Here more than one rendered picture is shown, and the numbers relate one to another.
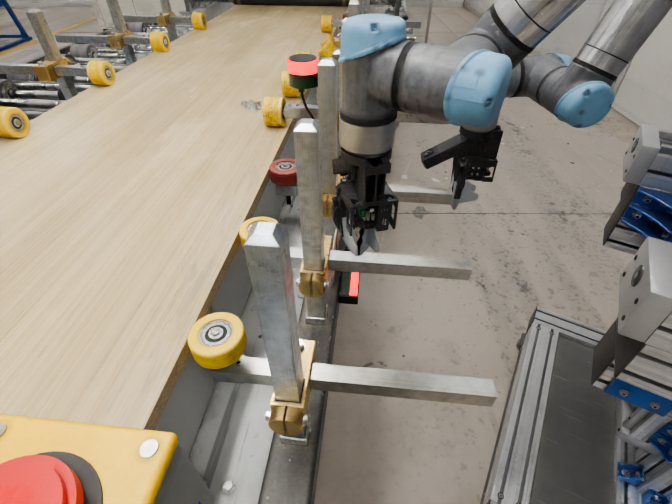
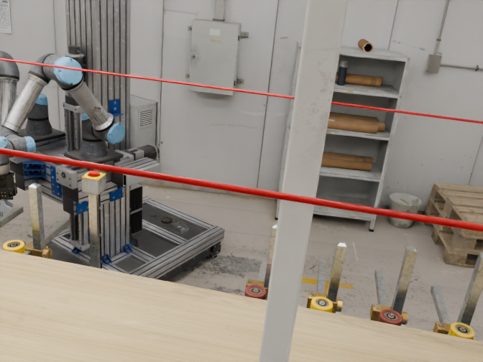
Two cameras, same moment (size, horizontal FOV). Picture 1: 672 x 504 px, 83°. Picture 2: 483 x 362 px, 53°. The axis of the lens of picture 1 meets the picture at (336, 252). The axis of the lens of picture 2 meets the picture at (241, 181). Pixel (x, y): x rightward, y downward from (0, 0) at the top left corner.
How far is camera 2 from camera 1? 2.01 m
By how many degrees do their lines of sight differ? 74
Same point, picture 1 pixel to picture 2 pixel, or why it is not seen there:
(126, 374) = (16, 261)
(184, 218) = not seen: outside the picture
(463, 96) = (30, 146)
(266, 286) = (39, 198)
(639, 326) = (74, 184)
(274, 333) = (40, 215)
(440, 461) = not seen: hidden behind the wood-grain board
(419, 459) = not seen: hidden behind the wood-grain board
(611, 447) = (83, 262)
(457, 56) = (23, 139)
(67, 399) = (16, 271)
